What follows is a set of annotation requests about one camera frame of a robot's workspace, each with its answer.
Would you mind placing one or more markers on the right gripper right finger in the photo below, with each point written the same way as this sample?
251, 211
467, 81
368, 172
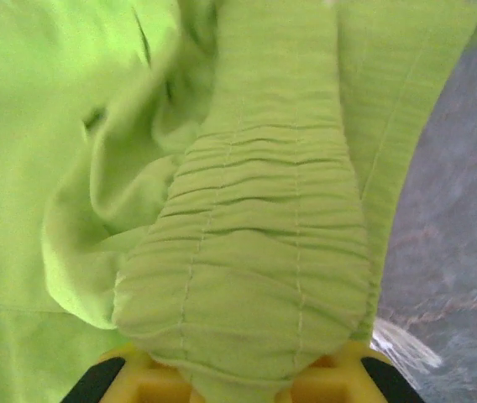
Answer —
331, 382

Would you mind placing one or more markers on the lime green shorts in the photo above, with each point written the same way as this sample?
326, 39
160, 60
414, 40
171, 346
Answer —
238, 189

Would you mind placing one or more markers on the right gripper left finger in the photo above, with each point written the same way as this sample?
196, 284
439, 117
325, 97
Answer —
137, 378

